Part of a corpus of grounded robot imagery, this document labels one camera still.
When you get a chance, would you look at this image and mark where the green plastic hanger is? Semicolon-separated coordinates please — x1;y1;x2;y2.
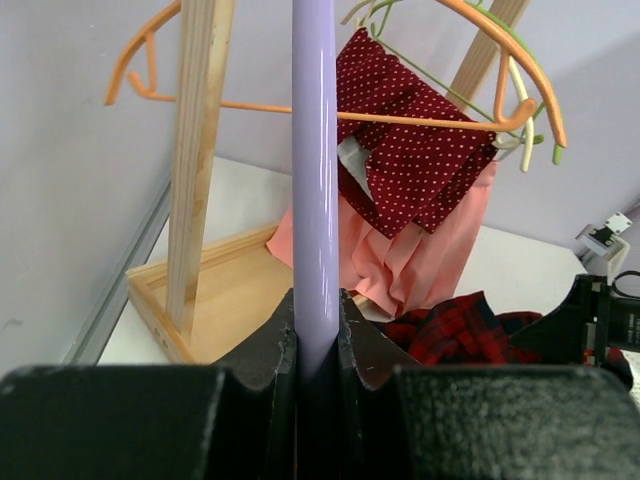
369;0;564;165

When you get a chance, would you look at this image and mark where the pink skirt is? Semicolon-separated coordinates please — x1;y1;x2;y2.
265;159;499;319

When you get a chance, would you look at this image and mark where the aluminium frame post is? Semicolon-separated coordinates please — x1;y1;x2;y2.
62;172;171;365

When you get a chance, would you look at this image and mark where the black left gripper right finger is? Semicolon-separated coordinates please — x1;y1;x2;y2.
338;293;639;479

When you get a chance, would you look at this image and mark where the red polka dot skirt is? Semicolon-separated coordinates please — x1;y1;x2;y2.
336;28;497;239

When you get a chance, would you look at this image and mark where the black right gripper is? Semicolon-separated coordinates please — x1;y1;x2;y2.
509;274;639;365

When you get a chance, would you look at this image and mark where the cream plastic hanger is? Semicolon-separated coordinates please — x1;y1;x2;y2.
340;0;545;173

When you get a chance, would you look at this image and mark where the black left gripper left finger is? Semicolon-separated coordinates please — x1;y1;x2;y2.
1;294;297;479

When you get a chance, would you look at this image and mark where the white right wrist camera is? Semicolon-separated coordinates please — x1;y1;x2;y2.
576;212;633;285

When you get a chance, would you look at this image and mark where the purple plastic hanger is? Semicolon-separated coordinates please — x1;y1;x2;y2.
292;0;339;380

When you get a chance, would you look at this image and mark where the orange plastic hanger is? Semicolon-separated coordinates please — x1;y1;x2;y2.
103;0;569;149

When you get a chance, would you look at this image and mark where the red plaid skirt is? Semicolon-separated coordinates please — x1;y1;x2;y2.
372;290;635;391

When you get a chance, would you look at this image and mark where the wooden clothes rack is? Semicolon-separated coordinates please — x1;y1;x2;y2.
125;0;532;365

